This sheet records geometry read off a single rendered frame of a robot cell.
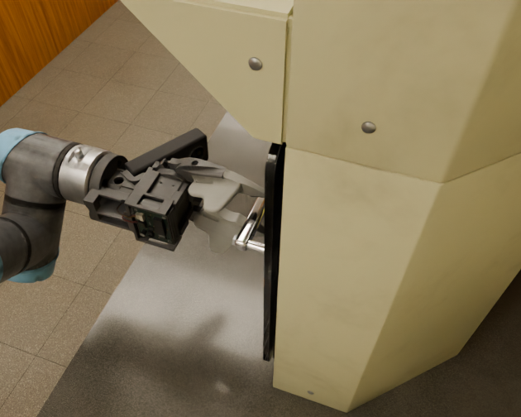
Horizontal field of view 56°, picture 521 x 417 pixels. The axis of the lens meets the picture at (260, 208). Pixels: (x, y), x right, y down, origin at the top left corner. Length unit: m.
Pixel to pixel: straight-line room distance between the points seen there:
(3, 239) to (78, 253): 1.55
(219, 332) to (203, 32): 0.55
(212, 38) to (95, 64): 2.85
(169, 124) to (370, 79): 2.33
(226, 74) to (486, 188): 0.21
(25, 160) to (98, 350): 0.32
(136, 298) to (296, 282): 0.41
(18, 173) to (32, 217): 0.06
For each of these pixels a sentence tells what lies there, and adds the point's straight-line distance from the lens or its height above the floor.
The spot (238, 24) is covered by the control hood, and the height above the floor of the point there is 1.50.
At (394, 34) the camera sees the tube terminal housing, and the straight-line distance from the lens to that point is 0.29.
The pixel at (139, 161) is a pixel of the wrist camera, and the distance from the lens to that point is 0.64.
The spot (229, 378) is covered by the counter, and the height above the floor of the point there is 0.94.
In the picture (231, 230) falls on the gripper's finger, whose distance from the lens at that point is 0.62.
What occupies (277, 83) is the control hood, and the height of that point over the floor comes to 1.46.
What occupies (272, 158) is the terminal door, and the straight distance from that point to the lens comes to 0.38.
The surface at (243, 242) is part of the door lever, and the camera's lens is 0.55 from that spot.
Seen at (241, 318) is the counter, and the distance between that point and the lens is 0.80.
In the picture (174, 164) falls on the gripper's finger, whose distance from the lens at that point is 0.59.
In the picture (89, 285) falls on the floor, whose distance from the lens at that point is 2.04.
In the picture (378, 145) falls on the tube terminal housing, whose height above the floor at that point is 1.43.
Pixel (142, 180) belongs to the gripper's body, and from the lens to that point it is 0.59.
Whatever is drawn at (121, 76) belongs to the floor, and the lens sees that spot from 3.01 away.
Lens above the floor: 1.65
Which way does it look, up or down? 50 degrees down
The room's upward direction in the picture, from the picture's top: straight up
